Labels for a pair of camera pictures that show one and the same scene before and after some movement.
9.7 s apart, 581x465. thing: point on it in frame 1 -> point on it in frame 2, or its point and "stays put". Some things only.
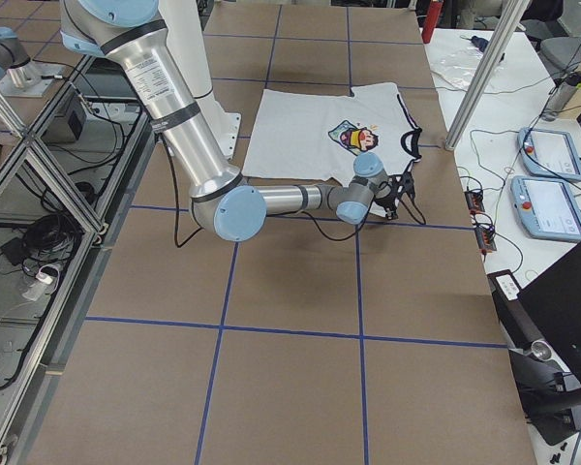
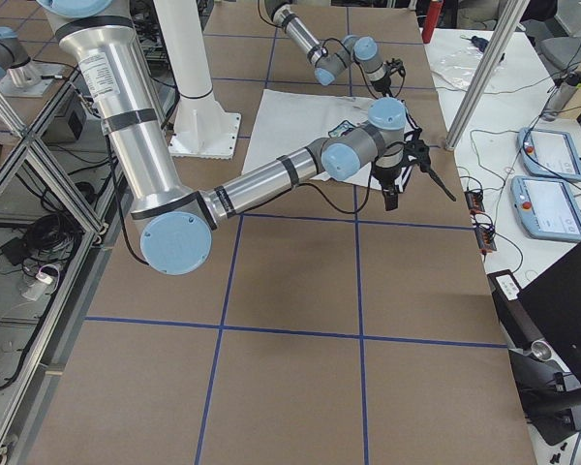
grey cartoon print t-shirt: x=305 y=135 stays put
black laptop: x=565 y=300 stays put
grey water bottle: x=562 y=94 stays put
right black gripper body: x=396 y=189 -> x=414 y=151
